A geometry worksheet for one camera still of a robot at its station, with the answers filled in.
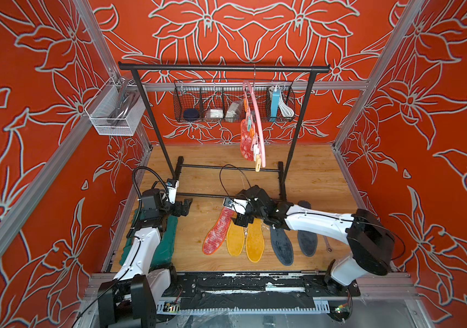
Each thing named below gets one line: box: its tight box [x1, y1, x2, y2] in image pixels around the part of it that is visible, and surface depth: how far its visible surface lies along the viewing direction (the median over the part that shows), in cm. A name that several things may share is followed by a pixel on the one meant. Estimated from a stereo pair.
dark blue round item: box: [183, 107, 199, 122], surface depth 99 cm
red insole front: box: [202, 207, 236, 255], surface depth 87 cm
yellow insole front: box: [245, 217, 265, 264], surface depth 84 cm
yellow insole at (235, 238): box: [225, 220, 246, 257], surface depth 85 cm
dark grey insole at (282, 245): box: [269, 226, 294, 266], surface depth 83 cm
